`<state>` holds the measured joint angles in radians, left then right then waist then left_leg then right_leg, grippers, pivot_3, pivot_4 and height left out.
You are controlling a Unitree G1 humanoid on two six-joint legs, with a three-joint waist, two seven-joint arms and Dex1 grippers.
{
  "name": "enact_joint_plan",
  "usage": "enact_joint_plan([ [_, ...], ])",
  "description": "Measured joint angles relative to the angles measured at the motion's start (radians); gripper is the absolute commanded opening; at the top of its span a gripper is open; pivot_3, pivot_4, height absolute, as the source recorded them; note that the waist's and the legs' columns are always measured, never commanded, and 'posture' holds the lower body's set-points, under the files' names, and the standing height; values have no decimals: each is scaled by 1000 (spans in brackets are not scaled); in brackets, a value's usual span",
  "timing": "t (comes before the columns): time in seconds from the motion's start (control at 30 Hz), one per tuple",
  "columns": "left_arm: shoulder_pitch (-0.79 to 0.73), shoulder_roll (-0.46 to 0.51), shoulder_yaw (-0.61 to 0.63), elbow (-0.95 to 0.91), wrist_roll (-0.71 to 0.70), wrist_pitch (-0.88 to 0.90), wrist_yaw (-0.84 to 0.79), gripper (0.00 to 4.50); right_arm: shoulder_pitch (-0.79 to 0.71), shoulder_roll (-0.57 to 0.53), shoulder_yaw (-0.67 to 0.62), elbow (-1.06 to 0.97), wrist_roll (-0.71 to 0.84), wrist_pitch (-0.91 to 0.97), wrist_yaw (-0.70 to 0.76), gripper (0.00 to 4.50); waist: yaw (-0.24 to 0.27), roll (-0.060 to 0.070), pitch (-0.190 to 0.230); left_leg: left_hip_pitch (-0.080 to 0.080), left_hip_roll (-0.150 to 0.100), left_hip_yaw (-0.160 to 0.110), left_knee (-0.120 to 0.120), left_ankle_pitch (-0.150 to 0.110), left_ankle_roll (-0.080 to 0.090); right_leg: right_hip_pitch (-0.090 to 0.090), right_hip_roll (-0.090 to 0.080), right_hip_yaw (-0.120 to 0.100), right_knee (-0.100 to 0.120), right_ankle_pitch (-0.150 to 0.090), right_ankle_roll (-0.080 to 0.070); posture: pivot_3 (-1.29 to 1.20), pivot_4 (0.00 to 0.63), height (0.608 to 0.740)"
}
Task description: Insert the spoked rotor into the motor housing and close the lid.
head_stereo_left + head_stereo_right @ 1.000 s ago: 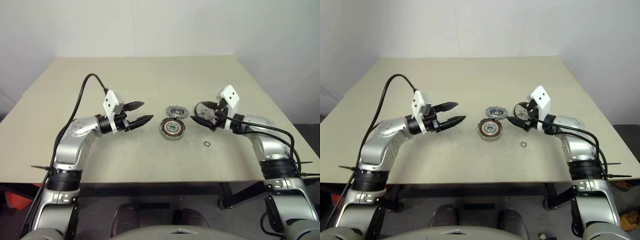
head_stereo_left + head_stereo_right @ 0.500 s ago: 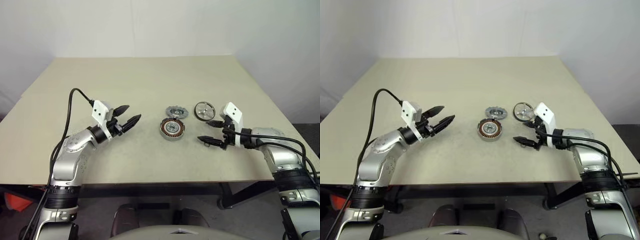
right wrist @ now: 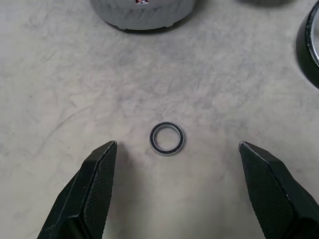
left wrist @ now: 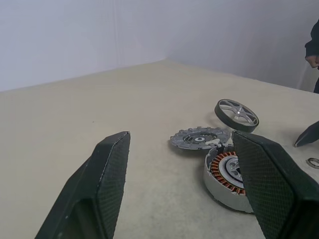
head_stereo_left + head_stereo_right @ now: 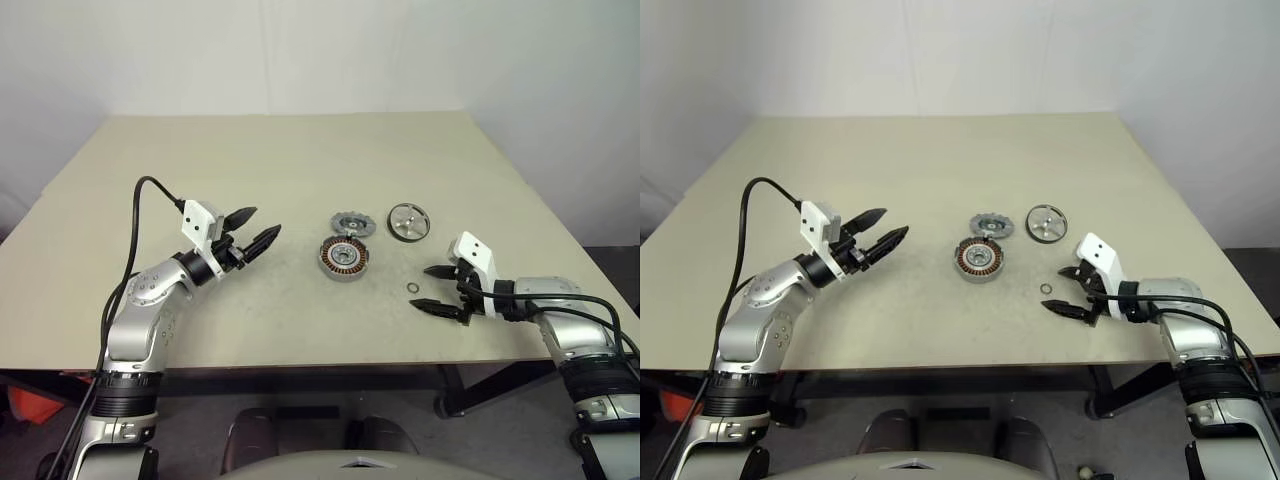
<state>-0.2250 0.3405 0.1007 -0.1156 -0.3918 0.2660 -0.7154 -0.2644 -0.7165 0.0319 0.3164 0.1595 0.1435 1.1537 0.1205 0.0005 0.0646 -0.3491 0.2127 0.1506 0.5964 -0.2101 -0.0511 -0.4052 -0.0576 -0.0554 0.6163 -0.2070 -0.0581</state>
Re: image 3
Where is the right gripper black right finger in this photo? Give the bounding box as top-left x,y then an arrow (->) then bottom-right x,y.
238,140 -> 319,239

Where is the grey round motor housing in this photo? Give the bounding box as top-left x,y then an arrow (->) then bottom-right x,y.
89,0 -> 195,31

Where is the small black silver bearing ring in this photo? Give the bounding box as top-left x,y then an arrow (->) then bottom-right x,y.
149,121 -> 184,157

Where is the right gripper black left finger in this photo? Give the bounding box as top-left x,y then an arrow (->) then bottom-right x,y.
37,140 -> 118,239

